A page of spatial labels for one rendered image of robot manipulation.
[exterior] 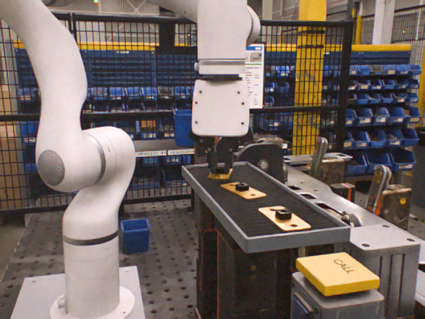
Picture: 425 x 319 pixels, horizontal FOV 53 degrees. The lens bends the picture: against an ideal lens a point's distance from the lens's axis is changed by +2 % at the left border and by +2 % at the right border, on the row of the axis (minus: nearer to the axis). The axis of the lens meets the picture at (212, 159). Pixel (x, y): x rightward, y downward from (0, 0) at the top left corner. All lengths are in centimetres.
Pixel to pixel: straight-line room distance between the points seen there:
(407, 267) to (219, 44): 45
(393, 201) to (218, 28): 68
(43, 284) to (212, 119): 69
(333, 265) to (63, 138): 59
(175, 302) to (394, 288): 73
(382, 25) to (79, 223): 536
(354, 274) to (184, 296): 89
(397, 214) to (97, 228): 75
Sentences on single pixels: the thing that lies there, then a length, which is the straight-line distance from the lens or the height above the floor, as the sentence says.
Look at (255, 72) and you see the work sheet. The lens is 199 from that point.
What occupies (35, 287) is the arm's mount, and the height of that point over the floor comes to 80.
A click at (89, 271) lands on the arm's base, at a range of 99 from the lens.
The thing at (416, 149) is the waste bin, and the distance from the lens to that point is 453.
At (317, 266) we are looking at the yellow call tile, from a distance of 46.
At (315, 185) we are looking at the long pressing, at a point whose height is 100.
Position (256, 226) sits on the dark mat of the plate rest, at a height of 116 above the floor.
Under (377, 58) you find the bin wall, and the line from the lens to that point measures 390.
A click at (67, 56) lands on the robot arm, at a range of 95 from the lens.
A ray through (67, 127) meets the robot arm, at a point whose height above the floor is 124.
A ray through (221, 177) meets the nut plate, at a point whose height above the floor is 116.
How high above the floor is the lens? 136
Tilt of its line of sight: 13 degrees down
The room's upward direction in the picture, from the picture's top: straight up
